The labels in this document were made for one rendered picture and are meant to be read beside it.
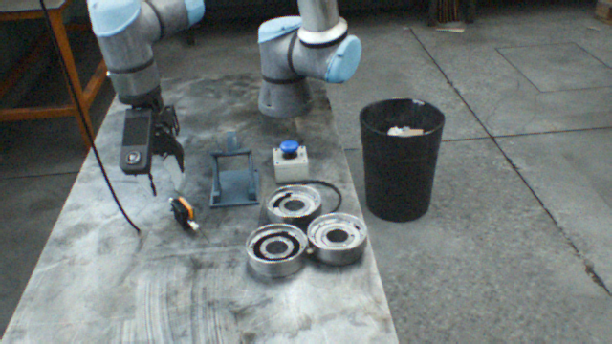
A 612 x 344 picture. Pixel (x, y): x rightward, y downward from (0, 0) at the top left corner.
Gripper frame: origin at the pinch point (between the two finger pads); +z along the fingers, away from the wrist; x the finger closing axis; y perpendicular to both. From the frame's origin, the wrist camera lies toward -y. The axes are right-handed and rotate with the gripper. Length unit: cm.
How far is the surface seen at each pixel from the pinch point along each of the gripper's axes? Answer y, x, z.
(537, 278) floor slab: 63, -100, 98
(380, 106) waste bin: 128, -51, 58
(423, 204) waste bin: 101, -65, 91
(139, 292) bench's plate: -17.1, 3.0, 7.9
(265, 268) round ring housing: -15.0, -18.3, 6.5
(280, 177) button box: 14.5, -19.5, 9.3
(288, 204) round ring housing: 3.8, -21.5, 8.2
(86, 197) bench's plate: 12.0, 21.3, 8.3
